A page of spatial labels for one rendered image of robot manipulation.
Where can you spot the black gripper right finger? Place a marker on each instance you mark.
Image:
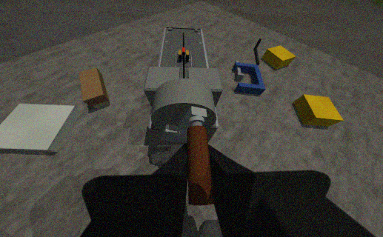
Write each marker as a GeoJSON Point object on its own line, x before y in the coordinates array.
{"type": "Point", "coordinates": [237, 190]}

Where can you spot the yellow block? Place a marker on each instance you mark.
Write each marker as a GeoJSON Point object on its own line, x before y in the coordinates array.
{"type": "Point", "coordinates": [317, 110]}
{"type": "Point", "coordinates": [278, 57]}

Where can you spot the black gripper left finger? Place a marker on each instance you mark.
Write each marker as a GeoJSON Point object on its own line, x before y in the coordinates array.
{"type": "Point", "coordinates": [163, 192]}

